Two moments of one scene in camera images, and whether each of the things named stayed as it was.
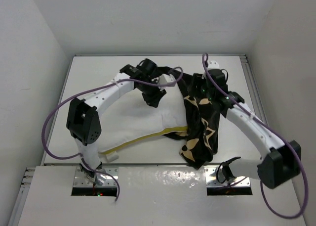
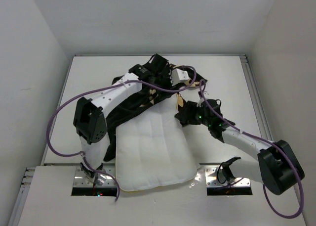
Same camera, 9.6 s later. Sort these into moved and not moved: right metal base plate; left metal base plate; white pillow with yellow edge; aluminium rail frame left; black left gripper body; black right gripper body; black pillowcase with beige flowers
Moved: black right gripper body; black pillowcase with beige flowers; black left gripper body; white pillow with yellow edge
Not moved: right metal base plate; aluminium rail frame left; left metal base plate
